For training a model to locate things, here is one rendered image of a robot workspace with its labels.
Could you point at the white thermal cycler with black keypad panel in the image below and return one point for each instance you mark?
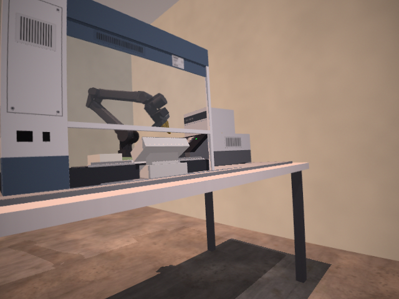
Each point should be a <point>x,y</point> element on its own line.
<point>228,146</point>

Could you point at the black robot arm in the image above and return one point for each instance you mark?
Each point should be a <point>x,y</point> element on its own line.
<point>126,138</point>

